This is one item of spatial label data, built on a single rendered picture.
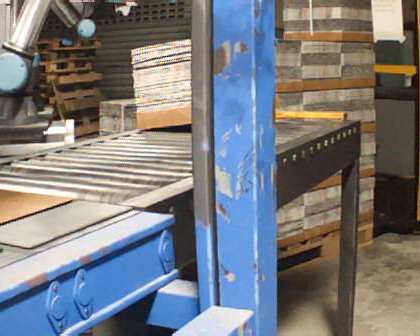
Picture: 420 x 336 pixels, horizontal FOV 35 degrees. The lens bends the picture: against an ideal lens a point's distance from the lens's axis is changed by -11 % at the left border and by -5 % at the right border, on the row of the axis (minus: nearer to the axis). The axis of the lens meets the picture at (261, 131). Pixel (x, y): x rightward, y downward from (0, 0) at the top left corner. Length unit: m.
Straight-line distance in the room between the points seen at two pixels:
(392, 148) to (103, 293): 3.41
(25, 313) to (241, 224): 0.30
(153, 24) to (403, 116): 7.04
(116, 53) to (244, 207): 10.22
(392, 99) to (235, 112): 3.32
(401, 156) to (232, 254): 3.30
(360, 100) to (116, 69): 7.73
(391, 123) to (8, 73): 2.65
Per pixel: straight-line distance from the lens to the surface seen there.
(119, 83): 10.99
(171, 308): 0.95
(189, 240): 1.13
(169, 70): 1.96
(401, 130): 4.09
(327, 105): 3.37
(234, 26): 0.82
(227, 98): 0.82
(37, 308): 0.73
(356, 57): 3.55
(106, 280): 0.84
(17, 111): 2.15
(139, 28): 10.81
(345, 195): 2.23
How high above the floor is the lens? 1.01
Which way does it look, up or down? 6 degrees down
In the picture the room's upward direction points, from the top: 1 degrees counter-clockwise
